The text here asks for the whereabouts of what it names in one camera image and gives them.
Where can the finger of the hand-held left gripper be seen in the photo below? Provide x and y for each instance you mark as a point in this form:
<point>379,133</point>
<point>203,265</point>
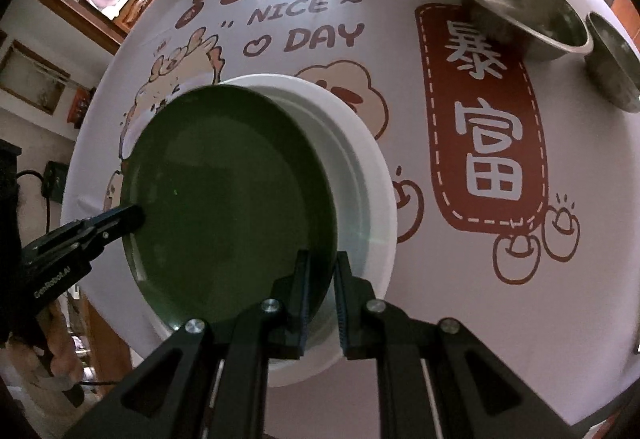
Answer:
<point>70,246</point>
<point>127,218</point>

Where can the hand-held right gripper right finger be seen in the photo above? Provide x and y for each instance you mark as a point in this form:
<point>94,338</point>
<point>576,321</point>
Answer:
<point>343,304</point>

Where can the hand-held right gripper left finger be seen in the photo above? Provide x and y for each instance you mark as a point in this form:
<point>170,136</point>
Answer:
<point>303,304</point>

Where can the green plate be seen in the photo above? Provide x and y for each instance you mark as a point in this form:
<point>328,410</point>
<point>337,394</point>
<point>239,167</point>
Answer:
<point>225,199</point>

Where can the large white plate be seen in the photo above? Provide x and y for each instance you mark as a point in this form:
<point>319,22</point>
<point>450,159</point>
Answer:
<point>362,179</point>

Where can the large steel bowl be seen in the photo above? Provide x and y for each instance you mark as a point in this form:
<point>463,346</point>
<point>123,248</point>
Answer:
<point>520,4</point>

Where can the small steel bowl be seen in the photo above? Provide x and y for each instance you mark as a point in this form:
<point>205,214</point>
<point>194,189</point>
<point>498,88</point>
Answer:
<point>617,64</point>

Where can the person's left hand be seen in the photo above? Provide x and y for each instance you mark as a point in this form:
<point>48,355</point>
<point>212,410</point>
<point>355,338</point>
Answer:
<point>62,349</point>

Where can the black power adapter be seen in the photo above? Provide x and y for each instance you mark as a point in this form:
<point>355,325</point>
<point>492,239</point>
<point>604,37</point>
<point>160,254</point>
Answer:
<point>55,181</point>

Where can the red hanging ornament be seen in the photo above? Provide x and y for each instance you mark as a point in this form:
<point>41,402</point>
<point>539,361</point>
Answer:
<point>80,106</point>

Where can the printed cartoon tablecloth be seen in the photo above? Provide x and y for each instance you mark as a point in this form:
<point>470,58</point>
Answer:
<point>500,319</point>

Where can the framed wall picture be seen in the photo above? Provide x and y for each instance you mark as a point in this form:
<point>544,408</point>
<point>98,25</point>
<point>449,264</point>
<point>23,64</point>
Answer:
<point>30,76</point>

